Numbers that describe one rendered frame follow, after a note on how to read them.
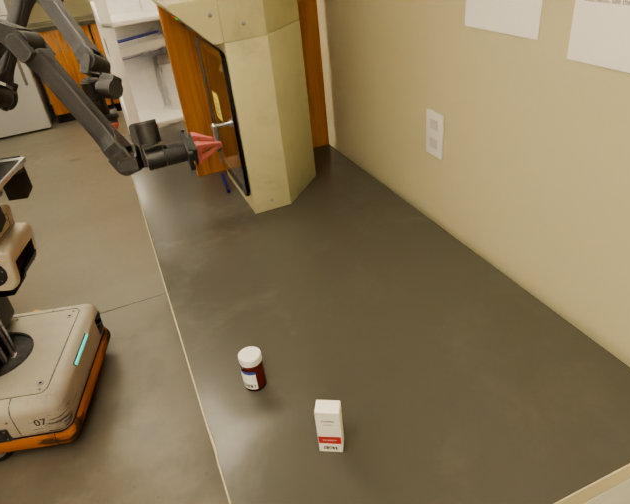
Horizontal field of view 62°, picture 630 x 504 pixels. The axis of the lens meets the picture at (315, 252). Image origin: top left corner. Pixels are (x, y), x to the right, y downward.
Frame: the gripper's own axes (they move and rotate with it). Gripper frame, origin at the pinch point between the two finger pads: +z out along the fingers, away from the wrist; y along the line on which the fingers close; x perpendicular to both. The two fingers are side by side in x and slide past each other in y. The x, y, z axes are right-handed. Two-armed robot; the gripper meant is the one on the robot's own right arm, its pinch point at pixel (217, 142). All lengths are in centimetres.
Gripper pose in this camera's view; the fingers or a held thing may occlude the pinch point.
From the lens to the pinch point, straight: 149.7
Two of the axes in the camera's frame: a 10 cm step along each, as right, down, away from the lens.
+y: -3.9, -7.4, 5.5
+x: -0.4, 6.1, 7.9
